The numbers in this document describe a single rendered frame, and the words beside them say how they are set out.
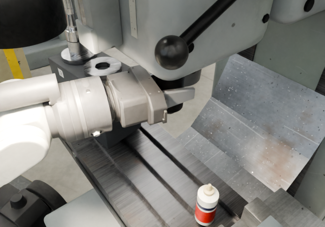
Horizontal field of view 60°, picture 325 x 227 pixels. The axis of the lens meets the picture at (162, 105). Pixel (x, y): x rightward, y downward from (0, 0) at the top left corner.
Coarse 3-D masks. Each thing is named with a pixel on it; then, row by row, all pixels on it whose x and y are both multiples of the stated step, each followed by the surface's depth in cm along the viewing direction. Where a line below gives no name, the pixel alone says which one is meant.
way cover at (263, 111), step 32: (256, 64) 76; (224, 96) 83; (256, 96) 76; (288, 96) 70; (320, 96) 65; (192, 128) 87; (224, 128) 81; (256, 128) 76; (288, 128) 70; (320, 128) 65; (224, 160) 77; (256, 160) 73; (288, 160) 69; (256, 192) 70
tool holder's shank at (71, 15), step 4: (64, 0) 63; (68, 0) 63; (72, 0) 64; (64, 4) 64; (68, 4) 64; (72, 4) 64; (68, 8) 65; (72, 8) 65; (68, 12) 65; (72, 12) 65; (68, 16) 66; (72, 16) 66; (76, 16) 66; (68, 20) 66; (72, 20) 66; (68, 24) 66; (72, 24) 66; (72, 28) 67; (76, 28) 68
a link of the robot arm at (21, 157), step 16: (16, 128) 35; (32, 128) 36; (0, 144) 34; (16, 144) 34; (32, 144) 35; (48, 144) 37; (0, 160) 35; (16, 160) 36; (32, 160) 37; (0, 176) 37; (16, 176) 38
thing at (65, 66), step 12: (60, 60) 72; (72, 60) 69; (84, 60) 70; (96, 60) 69; (108, 60) 69; (60, 72) 71; (72, 72) 67; (84, 72) 66; (96, 72) 65; (108, 72) 65; (108, 132) 70; (120, 132) 74; (132, 132) 78; (108, 144) 72
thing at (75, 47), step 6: (66, 36) 68; (72, 36) 67; (72, 42) 68; (78, 42) 69; (72, 48) 69; (78, 48) 69; (84, 48) 70; (72, 54) 71; (78, 54) 70; (84, 54) 71
